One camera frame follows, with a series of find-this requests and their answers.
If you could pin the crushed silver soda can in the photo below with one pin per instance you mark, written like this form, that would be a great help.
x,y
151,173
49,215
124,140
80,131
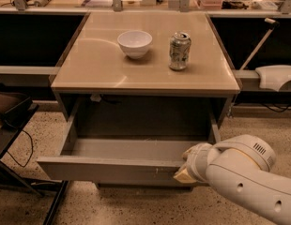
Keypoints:
x,y
180,44

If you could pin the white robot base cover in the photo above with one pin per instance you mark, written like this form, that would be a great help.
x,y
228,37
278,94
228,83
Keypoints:
x,y
274,77

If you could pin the grey drawer cabinet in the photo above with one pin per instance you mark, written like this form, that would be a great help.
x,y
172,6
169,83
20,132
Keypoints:
x,y
96,68

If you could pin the white ceramic bowl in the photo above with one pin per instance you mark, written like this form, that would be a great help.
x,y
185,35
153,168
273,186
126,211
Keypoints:
x,y
134,43

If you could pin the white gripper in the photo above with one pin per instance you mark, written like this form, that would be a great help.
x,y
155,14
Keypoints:
x,y
195,163

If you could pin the grey top drawer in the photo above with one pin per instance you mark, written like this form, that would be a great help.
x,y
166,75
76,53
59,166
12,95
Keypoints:
x,y
131,141

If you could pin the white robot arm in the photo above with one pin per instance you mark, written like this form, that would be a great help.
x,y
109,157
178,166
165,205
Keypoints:
x,y
239,169

